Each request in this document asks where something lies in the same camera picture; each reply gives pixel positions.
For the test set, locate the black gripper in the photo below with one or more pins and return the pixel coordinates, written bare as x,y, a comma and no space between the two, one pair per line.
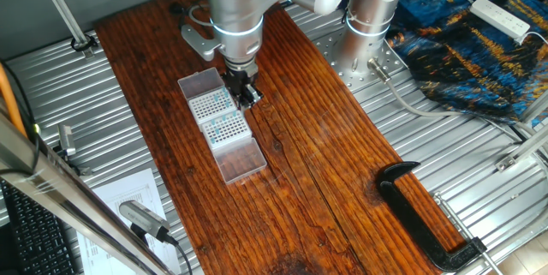
242,81

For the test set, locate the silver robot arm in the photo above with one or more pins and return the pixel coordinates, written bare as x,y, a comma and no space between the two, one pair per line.
235,9

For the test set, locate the white pipette tip box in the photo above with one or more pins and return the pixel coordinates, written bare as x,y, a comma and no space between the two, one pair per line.
234,132
203,112

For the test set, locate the brown wooden board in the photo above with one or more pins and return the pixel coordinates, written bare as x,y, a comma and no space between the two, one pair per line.
299,159

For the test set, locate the printed paper sheet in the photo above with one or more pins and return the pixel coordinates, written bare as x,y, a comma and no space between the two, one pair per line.
124,189

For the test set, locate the black C-clamp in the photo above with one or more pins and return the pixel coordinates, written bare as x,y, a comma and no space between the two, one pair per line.
411,219

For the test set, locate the blue patterned cloth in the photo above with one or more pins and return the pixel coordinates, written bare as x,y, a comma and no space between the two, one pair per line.
471,61

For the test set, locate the orange tube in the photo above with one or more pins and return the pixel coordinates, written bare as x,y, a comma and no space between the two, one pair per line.
10,99

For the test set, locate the black keyboard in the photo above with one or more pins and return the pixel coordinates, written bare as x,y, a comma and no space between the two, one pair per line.
34,240

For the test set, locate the white power strip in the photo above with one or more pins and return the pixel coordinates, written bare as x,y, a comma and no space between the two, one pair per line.
498,17

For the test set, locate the aluminium profile bar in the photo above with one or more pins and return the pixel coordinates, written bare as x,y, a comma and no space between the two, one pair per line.
522,148

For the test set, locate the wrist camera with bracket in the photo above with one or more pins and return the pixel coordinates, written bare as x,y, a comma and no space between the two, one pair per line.
199,43

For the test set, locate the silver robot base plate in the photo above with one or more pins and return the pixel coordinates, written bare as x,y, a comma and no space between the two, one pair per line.
331,58

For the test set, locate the silver depth camera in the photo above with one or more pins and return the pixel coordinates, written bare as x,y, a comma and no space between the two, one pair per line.
143,219

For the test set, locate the small silver camera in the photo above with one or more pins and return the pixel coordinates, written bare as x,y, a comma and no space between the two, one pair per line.
66,140

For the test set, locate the steel frame bar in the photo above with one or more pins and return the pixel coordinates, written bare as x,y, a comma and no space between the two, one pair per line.
64,193

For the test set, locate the thin aluminium rail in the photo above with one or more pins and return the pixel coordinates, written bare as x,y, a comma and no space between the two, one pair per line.
61,5

